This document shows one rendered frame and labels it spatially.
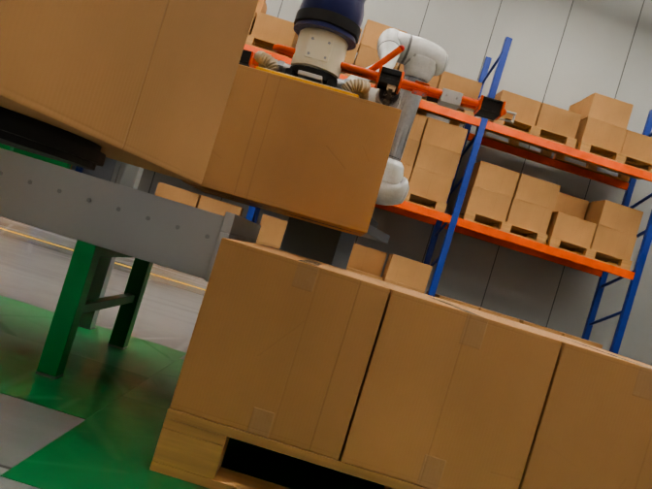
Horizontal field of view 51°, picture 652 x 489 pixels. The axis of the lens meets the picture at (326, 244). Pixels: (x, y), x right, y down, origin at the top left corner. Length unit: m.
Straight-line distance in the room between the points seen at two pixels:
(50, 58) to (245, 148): 1.54
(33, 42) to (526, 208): 9.58
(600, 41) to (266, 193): 10.46
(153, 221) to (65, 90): 1.38
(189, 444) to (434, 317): 0.61
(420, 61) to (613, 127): 7.65
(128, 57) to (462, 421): 1.12
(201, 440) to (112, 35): 1.06
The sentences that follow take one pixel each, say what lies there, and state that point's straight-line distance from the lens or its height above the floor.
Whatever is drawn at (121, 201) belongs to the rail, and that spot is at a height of 0.55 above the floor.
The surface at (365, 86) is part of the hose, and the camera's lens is 2.29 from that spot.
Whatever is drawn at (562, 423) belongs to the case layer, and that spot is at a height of 0.37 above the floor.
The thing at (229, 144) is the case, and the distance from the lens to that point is 2.19.
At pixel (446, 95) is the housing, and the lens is 2.38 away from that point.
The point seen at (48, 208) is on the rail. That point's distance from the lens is 2.16.
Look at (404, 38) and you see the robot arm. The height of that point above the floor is 1.58.
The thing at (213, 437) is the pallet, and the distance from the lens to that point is 1.62.
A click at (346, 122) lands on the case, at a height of 0.99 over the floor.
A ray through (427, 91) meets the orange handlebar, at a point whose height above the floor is 1.20.
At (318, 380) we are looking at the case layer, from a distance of 1.57.
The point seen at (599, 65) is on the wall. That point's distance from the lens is 12.20.
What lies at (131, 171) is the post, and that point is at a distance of 2.95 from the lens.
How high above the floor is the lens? 0.57
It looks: 1 degrees up
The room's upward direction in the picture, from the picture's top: 17 degrees clockwise
